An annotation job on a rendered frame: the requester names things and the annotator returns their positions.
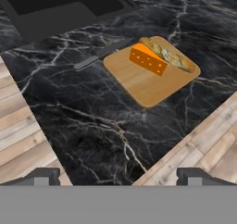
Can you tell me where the orange cheese wedge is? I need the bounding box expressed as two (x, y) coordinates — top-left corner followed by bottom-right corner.
(129, 43), (169, 77)

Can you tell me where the brown bread loaf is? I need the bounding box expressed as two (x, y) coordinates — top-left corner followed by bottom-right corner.
(138, 36), (196, 74)

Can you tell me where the black kitchen knife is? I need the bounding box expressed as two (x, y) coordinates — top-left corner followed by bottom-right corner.
(73, 37), (135, 71)

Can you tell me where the black sink basin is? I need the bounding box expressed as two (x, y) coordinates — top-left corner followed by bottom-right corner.
(0, 0), (143, 44)

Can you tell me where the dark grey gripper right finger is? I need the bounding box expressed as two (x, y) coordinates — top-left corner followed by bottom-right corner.
(176, 167), (237, 186)

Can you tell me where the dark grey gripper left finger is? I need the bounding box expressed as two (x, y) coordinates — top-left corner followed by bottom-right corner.
(0, 167), (61, 186)

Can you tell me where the wooden cutting board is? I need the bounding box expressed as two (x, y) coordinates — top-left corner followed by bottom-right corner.
(103, 35), (202, 109)

